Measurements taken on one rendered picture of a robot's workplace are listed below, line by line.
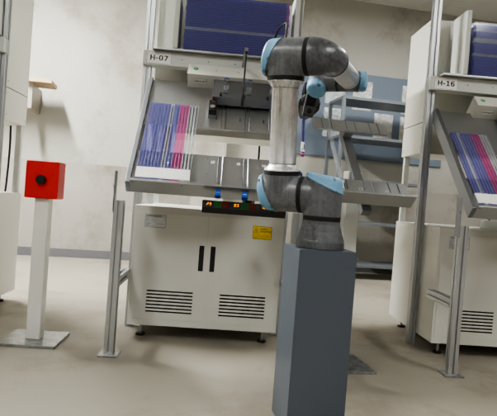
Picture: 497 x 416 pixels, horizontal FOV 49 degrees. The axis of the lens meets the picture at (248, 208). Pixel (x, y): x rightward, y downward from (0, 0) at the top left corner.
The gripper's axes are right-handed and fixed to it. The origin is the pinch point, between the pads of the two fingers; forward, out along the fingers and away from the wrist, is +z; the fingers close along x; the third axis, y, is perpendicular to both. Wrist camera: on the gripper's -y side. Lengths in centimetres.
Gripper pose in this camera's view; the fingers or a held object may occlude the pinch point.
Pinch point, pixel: (303, 118)
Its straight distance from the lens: 238.5
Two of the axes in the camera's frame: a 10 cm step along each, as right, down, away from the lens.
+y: 1.3, -8.4, 5.3
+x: -9.8, -2.0, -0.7
